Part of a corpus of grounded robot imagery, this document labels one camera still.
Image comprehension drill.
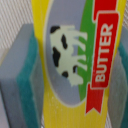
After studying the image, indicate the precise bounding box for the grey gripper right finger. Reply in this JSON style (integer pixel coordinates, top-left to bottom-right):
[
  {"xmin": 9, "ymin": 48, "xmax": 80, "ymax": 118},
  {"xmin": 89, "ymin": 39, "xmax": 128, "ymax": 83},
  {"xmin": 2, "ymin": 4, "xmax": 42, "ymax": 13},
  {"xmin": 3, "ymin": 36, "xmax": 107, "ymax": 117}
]
[{"xmin": 108, "ymin": 27, "xmax": 128, "ymax": 128}]

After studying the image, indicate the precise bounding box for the white woven placemat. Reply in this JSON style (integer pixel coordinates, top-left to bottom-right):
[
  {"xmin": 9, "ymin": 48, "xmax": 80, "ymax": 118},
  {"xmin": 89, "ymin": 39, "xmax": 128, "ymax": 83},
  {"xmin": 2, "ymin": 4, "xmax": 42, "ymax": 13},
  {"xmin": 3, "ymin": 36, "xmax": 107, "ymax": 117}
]
[{"xmin": 0, "ymin": 0, "xmax": 33, "ymax": 65}]

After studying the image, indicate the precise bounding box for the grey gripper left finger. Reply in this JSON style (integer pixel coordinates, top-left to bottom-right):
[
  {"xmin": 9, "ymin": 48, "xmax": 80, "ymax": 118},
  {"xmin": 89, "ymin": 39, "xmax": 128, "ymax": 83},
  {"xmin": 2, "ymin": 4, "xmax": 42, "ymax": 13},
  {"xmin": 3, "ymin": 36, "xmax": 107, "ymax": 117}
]
[{"xmin": 0, "ymin": 24, "xmax": 44, "ymax": 128}]

